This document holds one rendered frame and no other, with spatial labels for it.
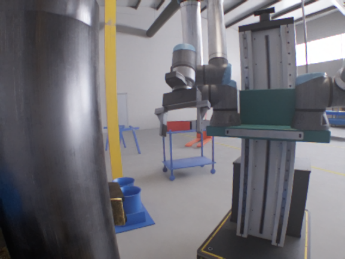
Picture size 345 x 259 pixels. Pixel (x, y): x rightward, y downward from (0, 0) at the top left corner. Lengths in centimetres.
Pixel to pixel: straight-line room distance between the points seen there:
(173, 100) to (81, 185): 44
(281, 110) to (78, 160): 105
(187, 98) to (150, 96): 1103
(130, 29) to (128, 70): 254
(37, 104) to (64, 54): 8
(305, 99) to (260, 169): 57
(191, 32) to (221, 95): 39
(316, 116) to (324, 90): 13
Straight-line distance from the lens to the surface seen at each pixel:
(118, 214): 64
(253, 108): 120
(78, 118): 31
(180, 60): 72
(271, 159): 131
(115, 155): 299
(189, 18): 115
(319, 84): 103
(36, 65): 31
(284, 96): 117
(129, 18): 1254
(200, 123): 60
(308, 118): 101
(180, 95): 66
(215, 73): 82
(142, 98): 1151
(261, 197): 141
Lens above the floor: 127
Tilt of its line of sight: 7 degrees down
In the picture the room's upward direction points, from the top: 2 degrees counter-clockwise
